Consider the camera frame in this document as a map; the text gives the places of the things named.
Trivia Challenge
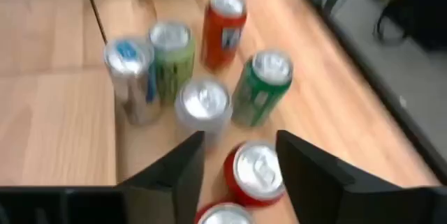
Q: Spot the silver blue beverage can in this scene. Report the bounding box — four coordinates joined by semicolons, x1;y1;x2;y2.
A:
103;37;162;126

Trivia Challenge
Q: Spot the red beverage can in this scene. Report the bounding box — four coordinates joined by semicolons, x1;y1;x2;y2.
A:
193;202;254;224
223;140;286;207

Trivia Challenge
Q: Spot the light green Sanzo can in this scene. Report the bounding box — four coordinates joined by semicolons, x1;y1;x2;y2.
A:
148;21;196;105

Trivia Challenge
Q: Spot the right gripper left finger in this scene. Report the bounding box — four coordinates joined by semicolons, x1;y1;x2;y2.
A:
117;130;206;224

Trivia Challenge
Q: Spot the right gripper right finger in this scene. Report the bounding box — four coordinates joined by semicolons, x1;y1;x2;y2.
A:
275;129;399;224

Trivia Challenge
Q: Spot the silver white beverage can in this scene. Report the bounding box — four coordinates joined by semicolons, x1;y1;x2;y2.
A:
174;77;233;151

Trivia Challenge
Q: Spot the orange Fanta can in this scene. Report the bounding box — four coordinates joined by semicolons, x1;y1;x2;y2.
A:
200;0;248;71

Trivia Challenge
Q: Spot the dark green beverage can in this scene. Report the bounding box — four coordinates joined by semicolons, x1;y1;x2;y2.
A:
230;50;293;128

